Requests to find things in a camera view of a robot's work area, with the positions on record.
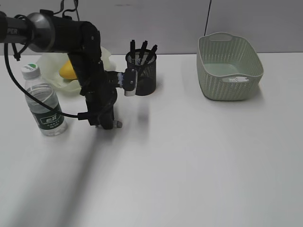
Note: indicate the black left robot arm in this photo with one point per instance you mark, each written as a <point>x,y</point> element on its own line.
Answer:
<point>80,40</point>

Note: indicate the white waste paper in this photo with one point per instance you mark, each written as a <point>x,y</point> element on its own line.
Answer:
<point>235,79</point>

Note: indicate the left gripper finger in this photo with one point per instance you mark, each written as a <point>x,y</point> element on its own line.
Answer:
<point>106,119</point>

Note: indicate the black marker pen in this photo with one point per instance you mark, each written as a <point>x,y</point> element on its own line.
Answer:
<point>132,51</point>
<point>142,52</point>
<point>150,56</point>

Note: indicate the pale green wavy glass plate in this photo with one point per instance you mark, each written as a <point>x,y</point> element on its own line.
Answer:
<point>50,64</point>

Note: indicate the clear water bottle green label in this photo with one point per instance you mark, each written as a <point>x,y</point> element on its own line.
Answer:
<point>49,123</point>

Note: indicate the pale green woven plastic basket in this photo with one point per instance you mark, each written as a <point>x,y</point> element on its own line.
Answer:
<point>222,55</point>

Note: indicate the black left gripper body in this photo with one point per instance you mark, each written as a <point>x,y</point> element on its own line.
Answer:
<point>99,95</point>

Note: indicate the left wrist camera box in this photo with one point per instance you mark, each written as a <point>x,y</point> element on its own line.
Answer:
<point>128,81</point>

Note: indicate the grey white eraser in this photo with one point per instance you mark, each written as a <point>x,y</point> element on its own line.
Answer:
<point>111,125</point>

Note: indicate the black mesh pen holder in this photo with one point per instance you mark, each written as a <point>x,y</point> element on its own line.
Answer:
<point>147,79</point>

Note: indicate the yellow mango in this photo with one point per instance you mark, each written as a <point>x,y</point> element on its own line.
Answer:
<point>67,71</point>

